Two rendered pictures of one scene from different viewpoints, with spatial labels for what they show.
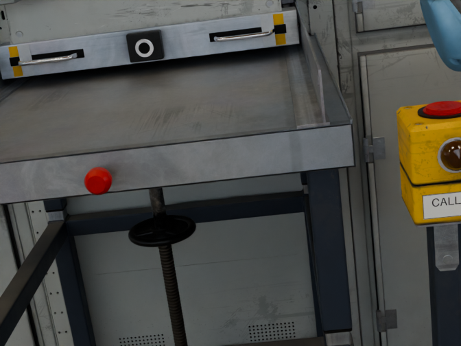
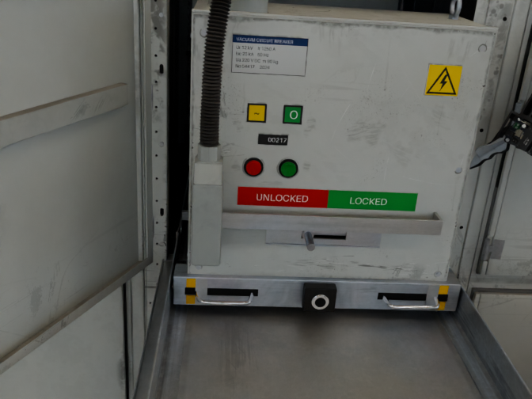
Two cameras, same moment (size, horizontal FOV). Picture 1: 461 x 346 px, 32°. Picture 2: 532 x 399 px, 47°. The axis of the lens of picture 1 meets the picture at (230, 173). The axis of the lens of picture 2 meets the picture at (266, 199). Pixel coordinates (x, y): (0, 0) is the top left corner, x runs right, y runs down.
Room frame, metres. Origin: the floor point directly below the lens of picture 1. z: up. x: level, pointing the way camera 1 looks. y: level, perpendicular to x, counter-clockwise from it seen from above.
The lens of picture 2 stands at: (0.45, 0.38, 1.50)
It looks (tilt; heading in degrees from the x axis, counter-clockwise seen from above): 23 degrees down; 351
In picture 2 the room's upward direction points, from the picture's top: 4 degrees clockwise
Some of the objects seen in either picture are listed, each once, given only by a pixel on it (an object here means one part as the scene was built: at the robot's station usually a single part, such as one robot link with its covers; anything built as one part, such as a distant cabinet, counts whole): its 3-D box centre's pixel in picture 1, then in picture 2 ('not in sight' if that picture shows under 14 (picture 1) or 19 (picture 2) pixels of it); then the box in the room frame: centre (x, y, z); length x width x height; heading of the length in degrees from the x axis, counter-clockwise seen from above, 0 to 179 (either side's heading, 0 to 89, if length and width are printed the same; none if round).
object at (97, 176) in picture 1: (99, 178); not in sight; (0.92, 0.16, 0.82); 0.04 x 0.03 x 0.03; 176
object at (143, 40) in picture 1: (145, 46); (319, 298); (1.40, 0.12, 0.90); 0.06 x 0.03 x 0.05; 86
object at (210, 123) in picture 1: (141, 105); (324, 375); (1.28, 0.13, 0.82); 0.68 x 0.62 x 0.06; 176
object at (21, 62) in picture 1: (47, 58); (224, 295); (1.42, 0.29, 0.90); 0.11 x 0.05 x 0.01; 86
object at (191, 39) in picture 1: (147, 42); (317, 287); (1.44, 0.12, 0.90); 0.54 x 0.05 x 0.06; 86
